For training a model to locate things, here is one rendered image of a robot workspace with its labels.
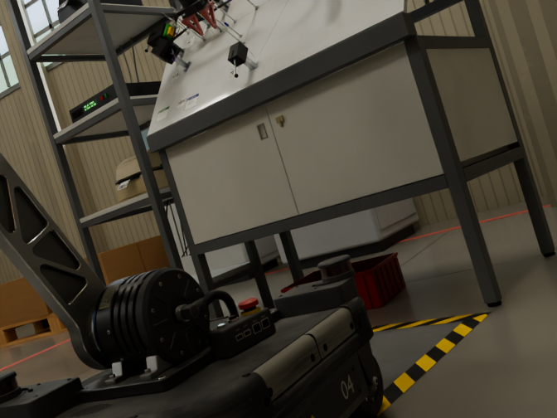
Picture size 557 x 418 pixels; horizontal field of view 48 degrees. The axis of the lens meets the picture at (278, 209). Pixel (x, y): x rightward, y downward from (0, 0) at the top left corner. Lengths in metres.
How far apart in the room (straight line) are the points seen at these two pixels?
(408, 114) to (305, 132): 0.37
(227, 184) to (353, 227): 1.61
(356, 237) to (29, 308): 2.74
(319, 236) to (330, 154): 1.94
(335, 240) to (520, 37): 1.54
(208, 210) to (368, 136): 0.77
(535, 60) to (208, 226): 2.02
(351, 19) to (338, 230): 2.08
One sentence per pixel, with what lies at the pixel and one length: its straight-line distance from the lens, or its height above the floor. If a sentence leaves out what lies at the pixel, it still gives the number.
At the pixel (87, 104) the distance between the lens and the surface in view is 2.87.
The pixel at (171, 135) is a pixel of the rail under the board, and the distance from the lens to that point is 2.46.
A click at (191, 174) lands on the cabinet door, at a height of 0.67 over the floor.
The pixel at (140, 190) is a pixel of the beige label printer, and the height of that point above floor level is 0.68.
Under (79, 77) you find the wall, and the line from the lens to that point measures 6.24.
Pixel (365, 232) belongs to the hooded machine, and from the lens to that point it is 3.80.
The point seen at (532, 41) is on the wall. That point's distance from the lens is 3.67.
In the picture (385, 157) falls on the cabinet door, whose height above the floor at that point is 0.50.
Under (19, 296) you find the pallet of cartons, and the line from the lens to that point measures 5.42.
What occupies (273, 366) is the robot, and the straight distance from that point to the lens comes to 0.98.
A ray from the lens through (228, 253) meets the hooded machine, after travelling 4.50.
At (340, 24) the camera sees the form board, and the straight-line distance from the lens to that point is 2.02.
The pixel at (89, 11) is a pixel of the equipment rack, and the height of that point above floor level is 1.43.
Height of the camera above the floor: 0.47
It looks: 1 degrees down
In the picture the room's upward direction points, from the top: 17 degrees counter-clockwise
